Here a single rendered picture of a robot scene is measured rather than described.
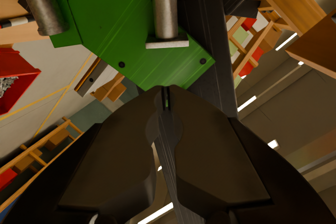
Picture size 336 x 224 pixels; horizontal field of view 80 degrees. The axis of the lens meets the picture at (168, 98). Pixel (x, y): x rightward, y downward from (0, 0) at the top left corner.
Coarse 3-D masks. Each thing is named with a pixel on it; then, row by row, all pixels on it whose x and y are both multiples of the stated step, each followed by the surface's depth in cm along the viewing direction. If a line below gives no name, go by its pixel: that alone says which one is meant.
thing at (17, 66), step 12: (0, 48) 64; (0, 60) 60; (12, 60) 64; (24, 60) 69; (0, 72) 55; (12, 72) 59; (24, 72) 63; (36, 72) 69; (0, 84) 64; (12, 84) 71; (24, 84) 71; (0, 96) 70; (12, 96) 72; (0, 108) 73
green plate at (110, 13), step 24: (72, 0) 26; (96, 0) 26; (120, 0) 26; (144, 0) 26; (96, 24) 28; (120, 24) 28; (144, 24) 28; (96, 48) 30; (120, 48) 30; (144, 48) 30; (168, 48) 30; (192, 48) 30; (120, 72) 32; (144, 72) 32; (168, 72) 32; (192, 72) 32
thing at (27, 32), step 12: (0, 0) 40; (12, 0) 42; (0, 12) 42; (12, 12) 44; (24, 12) 47; (24, 24) 50; (36, 24) 53; (0, 36) 47; (12, 36) 50; (24, 36) 53; (36, 36) 57; (48, 36) 62
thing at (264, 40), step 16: (240, 16) 408; (240, 32) 341; (256, 32) 414; (272, 32) 378; (240, 48) 328; (256, 48) 352; (272, 48) 364; (240, 64) 315; (256, 64) 333; (240, 80) 321
